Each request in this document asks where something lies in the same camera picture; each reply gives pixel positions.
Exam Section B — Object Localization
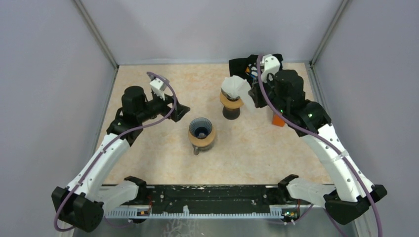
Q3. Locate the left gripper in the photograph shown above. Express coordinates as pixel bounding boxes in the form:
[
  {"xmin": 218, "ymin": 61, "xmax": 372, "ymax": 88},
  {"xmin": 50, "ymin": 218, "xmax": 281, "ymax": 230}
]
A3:
[{"xmin": 137, "ymin": 89, "xmax": 190, "ymax": 122}]

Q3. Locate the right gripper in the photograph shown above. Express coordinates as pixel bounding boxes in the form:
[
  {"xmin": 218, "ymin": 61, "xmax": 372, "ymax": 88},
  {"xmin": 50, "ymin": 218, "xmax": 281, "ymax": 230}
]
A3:
[{"xmin": 249, "ymin": 72, "xmax": 288, "ymax": 115}]

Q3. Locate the wooden dripper holder ring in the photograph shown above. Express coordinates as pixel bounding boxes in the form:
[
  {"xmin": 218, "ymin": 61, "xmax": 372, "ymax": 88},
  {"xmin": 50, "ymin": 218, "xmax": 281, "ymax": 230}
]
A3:
[{"xmin": 219, "ymin": 92, "xmax": 245, "ymax": 110}]

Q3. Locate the blue glass dripper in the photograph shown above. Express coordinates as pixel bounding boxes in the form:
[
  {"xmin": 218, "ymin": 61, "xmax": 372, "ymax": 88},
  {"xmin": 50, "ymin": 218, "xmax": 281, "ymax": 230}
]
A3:
[{"xmin": 189, "ymin": 117, "xmax": 213, "ymax": 139}]

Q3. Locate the clear ribbed glass dripper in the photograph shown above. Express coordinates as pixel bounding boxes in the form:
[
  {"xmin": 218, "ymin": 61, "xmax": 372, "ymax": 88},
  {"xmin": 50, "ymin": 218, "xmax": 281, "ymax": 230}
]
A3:
[{"xmin": 223, "ymin": 93, "xmax": 240, "ymax": 101}]

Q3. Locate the orange coffee filter pack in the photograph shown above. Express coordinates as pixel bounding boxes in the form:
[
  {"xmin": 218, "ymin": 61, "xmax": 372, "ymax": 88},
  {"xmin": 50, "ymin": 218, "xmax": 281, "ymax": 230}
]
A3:
[{"xmin": 271, "ymin": 114, "xmax": 286, "ymax": 127}]

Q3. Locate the clear glass carafe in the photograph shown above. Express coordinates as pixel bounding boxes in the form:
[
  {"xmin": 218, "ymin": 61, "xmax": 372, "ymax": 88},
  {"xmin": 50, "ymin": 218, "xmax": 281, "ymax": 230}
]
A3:
[{"xmin": 192, "ymin": 144, "xmax": 214, "ymax": 156}]

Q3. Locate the white paper coffee filter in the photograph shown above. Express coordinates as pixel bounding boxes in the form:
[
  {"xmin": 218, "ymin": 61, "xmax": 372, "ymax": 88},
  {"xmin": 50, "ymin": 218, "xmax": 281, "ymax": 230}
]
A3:
[{"xmin": 221, "ymin": 76, "xmax": 239, "ymax": 98}]

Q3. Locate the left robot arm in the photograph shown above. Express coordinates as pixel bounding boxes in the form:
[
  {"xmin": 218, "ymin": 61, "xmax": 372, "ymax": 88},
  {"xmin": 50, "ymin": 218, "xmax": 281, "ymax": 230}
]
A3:
[{"xmin": 51, "ymin": 86, "xmax": 190, "ymax": 233}]

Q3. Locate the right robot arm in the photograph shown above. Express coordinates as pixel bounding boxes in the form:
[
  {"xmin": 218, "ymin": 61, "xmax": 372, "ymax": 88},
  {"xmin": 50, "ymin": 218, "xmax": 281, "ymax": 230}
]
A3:
[{"xmin": 249, "ymin": 70, "xmax": 387, "ymax": 225}]

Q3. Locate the black printed cloth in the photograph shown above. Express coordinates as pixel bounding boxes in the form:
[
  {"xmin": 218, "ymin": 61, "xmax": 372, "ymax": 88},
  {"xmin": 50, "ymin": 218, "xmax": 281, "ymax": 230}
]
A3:
[{"xmin": 225, "ymin": 54, "xmax": 284, "ymax": 85}]

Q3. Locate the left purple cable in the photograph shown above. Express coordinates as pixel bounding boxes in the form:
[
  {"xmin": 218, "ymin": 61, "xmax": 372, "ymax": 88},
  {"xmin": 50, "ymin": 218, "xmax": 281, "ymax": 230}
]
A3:
[{"xmin": 53, "ymin": 71, "xmax": 178, "ymax": 232}]

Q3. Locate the purple cable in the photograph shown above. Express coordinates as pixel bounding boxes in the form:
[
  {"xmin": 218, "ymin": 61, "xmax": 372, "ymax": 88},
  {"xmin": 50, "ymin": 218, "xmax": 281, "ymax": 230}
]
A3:
[
  {"xmin": 256, "ymin": 54, "xmax": 383, "ymax": 237},
  {"xmin": 53, "ymin": 71, "xmax": 178, "ymax": 232}
]

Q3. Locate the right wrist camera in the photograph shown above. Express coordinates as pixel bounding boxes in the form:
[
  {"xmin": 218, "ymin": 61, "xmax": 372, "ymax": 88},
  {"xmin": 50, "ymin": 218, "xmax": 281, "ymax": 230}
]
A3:
[{"xmin": 261, "ymin": 54, "xmax": 283, "ymax": 83}]

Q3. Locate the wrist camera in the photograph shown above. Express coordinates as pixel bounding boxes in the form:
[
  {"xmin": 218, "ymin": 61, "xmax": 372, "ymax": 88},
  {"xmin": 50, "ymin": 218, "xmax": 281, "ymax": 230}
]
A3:
[
  {"xmin": 261, "ymin": 54, "xmax": 283, "ymax": 83},
  {"xmin": 148, "ymin": 74, "xmax": 169, "ymax": 101}
]

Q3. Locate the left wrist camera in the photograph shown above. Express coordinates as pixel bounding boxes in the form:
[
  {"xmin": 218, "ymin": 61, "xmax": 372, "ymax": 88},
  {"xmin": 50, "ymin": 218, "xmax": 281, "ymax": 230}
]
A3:
[{"xmin": 148, "ymin": 74, "xmax": 169, "ymax": 101}]

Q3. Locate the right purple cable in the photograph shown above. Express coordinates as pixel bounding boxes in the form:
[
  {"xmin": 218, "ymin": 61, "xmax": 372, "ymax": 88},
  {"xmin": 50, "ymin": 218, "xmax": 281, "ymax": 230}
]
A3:
[{"xmin": 256, "ymin": 54, "xmax": 383, "ymax": 237}]

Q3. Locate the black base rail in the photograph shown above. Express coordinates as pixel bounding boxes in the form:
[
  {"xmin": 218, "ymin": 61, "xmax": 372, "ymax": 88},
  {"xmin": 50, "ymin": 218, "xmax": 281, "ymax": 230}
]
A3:
[{"xmin": 116, "ymin": 184, "xmax": 312, "ymax": 220}]

